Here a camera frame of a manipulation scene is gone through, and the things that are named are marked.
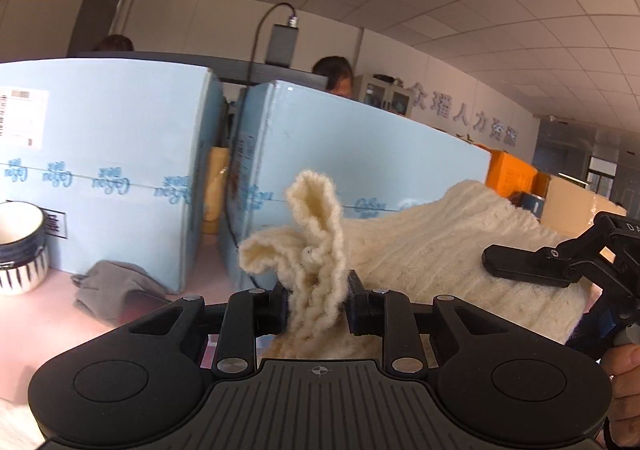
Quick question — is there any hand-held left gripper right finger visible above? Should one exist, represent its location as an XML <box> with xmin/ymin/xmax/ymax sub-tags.
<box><xmin>347</xmin><ymin>270</ymin><xmax>507</xmax><ymax>375</ymax></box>

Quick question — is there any grey glass-door cabinet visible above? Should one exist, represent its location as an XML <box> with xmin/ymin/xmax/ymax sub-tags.
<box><xmin>357</xmin><ymin>74</ymin><xmax>414</xmax><ymax>121</ymax></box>

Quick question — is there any grey cloth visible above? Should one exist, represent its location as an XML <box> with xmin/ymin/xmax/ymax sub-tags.
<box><xmin>70</xmin><ymin>259</ymin><xmax>174</xmax><ymax>327</ymax></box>

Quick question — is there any black adapter with cable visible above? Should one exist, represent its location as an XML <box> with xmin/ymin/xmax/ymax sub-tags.
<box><xmin>247</xmin><ymin>2</ymin><xmax>299</xmax><ymax>85</ymax></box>

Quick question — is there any light blue foam board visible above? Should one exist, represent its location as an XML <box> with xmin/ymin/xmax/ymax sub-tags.
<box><xmin>0</xmin><ymin>56</ymin><xmax>227</xmax><ymax>295</ymax></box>
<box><xmin>217</xmin><ymin>80</ymin><xmax>494</xmax><ymax>291</ymax></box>

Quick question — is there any beige cardboard box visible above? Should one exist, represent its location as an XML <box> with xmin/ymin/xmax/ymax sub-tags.
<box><xmin>539</xmin><ymin>174</ymin><xmax>627</xmax><ymax>237</ymax></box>

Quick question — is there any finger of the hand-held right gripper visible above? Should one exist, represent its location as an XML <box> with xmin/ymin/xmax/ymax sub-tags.
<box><xmin>481</xmin><ymin>230</ymin><xmax>603</xmax><ymax>289</ymax></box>

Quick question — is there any person's right hand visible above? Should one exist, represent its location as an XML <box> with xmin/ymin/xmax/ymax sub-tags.
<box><xmin>601</xmin><ymin>342</ymin><xmax>640</xmax><ymax>449</ymax></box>

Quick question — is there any cream knitted sweater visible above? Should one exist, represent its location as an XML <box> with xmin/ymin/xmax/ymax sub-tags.
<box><xmin>237</xmin><ymin>169</ymin><xmax>590</xmax><ymax>361</ymax></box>

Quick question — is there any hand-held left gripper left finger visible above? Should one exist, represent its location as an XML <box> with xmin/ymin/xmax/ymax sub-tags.
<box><xmin>127</xmin><ymin>281</ymin><xmax>292</xmax><ymax>378</ymax></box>

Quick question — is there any white bowl with dark bands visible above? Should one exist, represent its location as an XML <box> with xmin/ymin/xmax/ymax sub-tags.
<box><xmin>0</xmin><ymin>201</ymin><xmax>49</xmax><ymax>265</ymax></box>

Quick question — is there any orange box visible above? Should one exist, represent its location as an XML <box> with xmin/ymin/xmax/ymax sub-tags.
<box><xmin>486</xmin><ymin>149</ymin><xmax>539</xmax><ymax>205</ymax></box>

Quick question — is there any black box device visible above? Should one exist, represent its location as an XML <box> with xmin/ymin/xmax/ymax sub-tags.
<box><xmin>264</xmin><ymin>23</ymin><xmax>301</xmax><ymax>68</ymax></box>

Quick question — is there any white bowl with black stripes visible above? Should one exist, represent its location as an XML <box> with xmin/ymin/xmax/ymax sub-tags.
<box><xmin>0</xmin><ymin>250</ymin><xmax>51</xmax><ymax>296</ymax></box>

